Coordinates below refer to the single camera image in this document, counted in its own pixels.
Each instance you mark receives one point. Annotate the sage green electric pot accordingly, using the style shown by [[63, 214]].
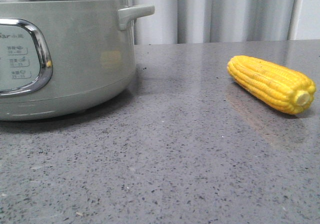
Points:
[[63, 56]]

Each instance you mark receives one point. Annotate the yellow corn cob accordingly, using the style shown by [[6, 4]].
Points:
[[284, 89]]

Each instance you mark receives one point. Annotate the white pleated curtain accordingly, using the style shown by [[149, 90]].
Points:
[[204, 21]]

